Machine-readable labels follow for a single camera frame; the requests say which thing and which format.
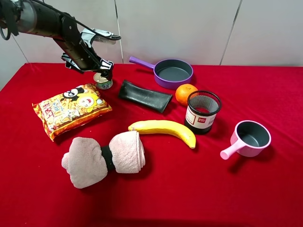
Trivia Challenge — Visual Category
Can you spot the orange snack bag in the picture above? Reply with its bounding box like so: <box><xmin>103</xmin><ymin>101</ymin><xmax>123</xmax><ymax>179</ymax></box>
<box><xmin>32</xmin><ymin>83</ymin><xmax>112</xmax><ymax>141</ymax></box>

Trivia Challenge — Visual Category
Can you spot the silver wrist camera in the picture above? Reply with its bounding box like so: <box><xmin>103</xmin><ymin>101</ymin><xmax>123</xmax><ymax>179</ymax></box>
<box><xmin>80</xmin><ymin>28</ymin><xmax>121</xmax><ymax>48</ymax></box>

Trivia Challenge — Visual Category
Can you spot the purple frying pan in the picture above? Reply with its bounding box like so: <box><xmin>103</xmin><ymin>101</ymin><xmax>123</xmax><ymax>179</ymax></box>
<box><xmin>129</xmin><ymin>56</ymin><xmax>194</xmax><ymax>90</ymax></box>

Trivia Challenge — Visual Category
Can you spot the pink saucepan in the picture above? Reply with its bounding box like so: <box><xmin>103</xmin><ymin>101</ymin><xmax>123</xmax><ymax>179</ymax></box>
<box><xmin>220</xmin><ymin>120</ymin><xmax>271</xmax><ymax>160</ymax></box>

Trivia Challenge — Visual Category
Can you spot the orange fruit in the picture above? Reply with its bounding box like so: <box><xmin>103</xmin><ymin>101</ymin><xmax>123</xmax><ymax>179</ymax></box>
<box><xmin>175</xmin><ymin>84</ymin><xmax>198</xmax><ymax>106</ymax></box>

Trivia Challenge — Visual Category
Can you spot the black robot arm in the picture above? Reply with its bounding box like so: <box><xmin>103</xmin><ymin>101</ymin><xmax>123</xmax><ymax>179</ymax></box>
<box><xmin>0</xmin><ymin>0</ymin><xmax>121</xmax><ymax>80</ymax></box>

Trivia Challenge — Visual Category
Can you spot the black mesh pen holder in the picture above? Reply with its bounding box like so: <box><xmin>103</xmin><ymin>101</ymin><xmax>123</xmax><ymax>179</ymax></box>
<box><xmin>184</xmin><ymin>90</ymin><xmax>222</xmax><ymax>135</ymax></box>

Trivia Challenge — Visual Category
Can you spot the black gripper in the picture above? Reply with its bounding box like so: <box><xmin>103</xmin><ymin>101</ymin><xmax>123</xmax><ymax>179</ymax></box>
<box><xmin>53</xmin><ymin>35</ymin><xmax>114</xmax><ymax>81</ymax></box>

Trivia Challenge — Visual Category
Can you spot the black towel band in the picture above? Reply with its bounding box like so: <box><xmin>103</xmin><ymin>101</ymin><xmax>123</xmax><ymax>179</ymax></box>
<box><xmin>101</xmin><ymin>145</ymin><xmax>116</xmax><ymax>170</ymax></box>

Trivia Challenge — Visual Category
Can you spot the black leather pouch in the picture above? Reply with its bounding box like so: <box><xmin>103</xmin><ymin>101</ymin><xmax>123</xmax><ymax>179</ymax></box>
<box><xmin>118</xmin><ymin>80</ymin><xmax>172</xmax><ymax>113</ymax></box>

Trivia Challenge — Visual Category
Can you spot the yellow banana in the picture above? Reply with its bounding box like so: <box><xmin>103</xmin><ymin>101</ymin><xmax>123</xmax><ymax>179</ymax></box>
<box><xmin>128</xmin><ymin>120</ymin><xmax>196</xmax><ymax>149</ymax></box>

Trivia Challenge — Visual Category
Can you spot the black cable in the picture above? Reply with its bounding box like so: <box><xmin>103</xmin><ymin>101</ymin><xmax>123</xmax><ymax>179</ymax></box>
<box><xmin>0</xmin><ymin>0</ymin><xmax>24</xmax><ymax>41</ymax></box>

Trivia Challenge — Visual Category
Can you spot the pink rolled towel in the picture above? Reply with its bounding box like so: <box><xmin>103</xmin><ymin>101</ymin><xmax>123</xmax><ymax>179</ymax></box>
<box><xmin>62</xmin><ymin>131</ymin><xmax>145</xmax><ymax>189</ymax></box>

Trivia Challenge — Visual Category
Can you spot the small metal food can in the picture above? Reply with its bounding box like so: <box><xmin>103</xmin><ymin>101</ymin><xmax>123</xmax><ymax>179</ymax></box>
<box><xmin>93</xmin><ymin>73</ymin><xmax>113</xmax><ymax>90</ymax></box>

